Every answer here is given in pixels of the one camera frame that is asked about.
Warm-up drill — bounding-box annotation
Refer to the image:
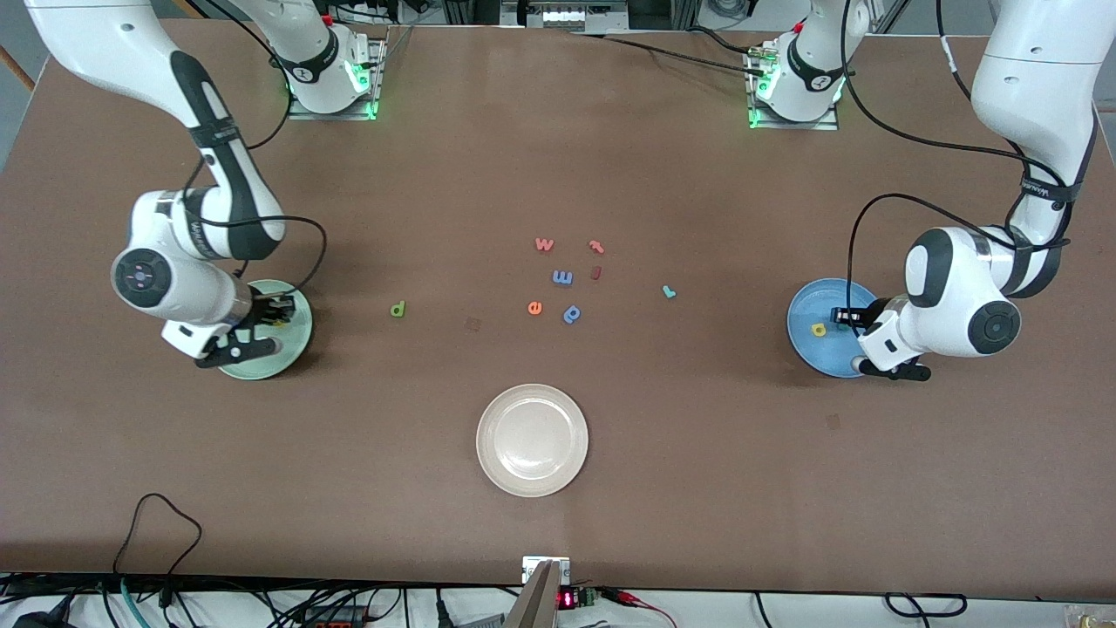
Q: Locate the light green plate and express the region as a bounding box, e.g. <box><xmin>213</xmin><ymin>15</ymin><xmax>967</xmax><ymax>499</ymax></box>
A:
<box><xmin>216</xmin><ymin>279</ymin><xmax>313</xmax><ymax>381</ymax></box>

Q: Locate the blue plate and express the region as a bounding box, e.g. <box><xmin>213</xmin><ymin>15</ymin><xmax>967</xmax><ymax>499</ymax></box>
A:
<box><xmin>786</xmin><ymin>277</ymin><xmax>881</xmax><ymax>379</ymax></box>

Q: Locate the beige plate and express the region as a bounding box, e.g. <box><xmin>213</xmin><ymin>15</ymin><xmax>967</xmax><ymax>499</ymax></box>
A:
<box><xmin>476</xmin><ymin>384</ymin><xmax>589</xmax><ymax>499</ymax></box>

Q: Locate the wooden stick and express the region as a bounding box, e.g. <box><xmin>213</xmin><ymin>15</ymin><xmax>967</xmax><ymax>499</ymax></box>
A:
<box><xmin>0</xmin><ymin>44</ymin><xmax>36</xmax><ymax>93</ymax></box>

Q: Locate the white power strip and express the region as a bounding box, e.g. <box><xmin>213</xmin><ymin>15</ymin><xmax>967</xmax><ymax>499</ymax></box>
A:
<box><xmin>500</xmin><ymin>0</ymin><xmax>630</xmax><ymax>32</ymax></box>

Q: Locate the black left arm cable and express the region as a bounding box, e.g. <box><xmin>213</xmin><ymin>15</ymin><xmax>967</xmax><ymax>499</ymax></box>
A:
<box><xmin>839</xmin><ymin>0</ymin><xmax>1073</xmax><ymax>311</ymax></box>

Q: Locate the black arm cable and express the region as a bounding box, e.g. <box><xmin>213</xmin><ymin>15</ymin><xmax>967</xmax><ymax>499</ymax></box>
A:
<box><xmin>839</xmin><ymin>0</ymin><xmax>1073</xmax><ymax>311</ymax></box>
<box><xmin>183</xmin><ymin>0</ymin><xmax>328</xmax><ymax>302</ymax></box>

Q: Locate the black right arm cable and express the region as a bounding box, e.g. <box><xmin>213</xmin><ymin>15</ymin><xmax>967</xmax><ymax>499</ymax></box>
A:
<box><xmin>183</xmin><ymin>0</ymin><xmax>328</xmax><ymax>302</ymax></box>

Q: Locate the black looped table cable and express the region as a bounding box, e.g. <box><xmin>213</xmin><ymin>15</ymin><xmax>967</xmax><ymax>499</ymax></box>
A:
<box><xmin>112</xmin><ymin>493</ymin><xmax>203</xmax><ymax>603</ymax></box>

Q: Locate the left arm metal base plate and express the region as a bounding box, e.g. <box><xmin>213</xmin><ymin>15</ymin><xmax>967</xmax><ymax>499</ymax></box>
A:
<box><xmin>745</xmin><ymin>44</ymin><xmax>840</xmax><ymax>132</ymax></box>

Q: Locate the black coiled cable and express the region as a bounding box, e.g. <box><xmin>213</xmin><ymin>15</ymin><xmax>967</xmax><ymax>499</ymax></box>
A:
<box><xmin>884</xmin><ymin>592</ymin><xmax>969</xmax><ymax>617</ymax></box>

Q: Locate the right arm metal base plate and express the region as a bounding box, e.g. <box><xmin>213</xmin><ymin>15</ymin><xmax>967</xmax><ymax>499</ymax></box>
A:
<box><xmin>286</xmin><ymin>35</ymin><xmax>389</xmax><ymax>121</ymax></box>

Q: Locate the red clip cable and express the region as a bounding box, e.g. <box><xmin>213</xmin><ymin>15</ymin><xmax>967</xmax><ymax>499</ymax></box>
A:
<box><xmin>602</xmin><ymin>590</ymin><xmax>679</xmax><ymax>628</ymax></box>

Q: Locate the long black cable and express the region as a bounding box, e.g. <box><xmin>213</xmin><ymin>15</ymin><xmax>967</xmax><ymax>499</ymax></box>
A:
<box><xmin>558</xmin><ymin>24</ymin><xmax>768</xmax><ymax>75</ymax></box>

